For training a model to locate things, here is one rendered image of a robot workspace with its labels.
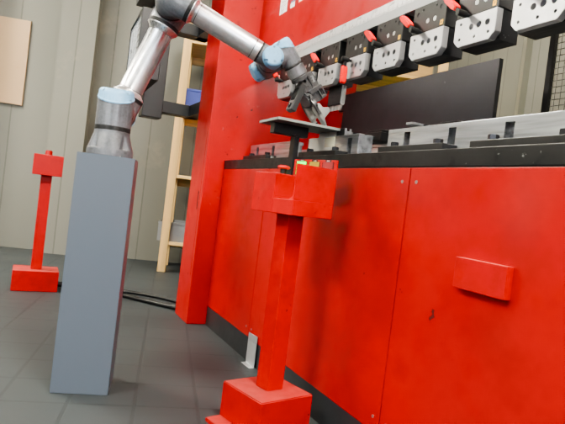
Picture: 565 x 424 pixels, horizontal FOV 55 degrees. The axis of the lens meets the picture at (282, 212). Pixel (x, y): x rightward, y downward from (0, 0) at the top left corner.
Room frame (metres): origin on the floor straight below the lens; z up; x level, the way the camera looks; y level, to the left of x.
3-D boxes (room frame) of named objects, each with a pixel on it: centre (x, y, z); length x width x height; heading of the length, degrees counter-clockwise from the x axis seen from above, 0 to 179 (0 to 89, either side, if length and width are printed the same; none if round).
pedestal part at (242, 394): (1.67, 0.00, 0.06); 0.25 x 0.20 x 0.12; 129
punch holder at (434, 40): (1.67, -0.40, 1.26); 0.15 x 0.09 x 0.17; 25
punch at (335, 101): (2.19, -0.16, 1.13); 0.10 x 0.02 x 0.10; 25
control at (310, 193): (1.69, -0.03, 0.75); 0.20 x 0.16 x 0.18; 39
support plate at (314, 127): (2.12, -0.02, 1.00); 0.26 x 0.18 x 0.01; 115
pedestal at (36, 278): (3.27, 1.42, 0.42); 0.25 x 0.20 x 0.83; 115
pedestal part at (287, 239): (1.69, -0.03, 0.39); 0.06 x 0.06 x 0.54; 39
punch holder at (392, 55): (1.85, -0.32, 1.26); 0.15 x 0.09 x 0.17; 25
